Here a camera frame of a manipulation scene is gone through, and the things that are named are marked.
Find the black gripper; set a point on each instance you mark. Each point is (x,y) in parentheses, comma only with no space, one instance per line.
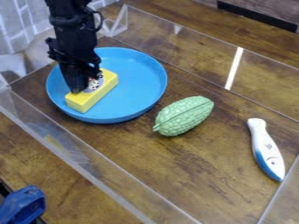
(73,48)

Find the yellow butter brick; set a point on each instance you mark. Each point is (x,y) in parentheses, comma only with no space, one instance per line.
(83,100)

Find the blue round tray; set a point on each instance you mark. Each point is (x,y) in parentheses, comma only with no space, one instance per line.
(139,90)

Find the grey white checkered cloth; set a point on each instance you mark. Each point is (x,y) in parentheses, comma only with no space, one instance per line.
(25,18)

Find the green bitter gourd toy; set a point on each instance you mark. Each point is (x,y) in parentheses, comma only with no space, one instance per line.
(183,115)

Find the clear acrylic barrier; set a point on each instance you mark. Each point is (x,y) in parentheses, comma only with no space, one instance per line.
(118,173)

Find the blue clamp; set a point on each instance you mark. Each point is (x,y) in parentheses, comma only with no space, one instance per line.
(23,206)

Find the white and blue toy fish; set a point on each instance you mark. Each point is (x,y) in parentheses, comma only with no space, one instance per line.
(265,149)

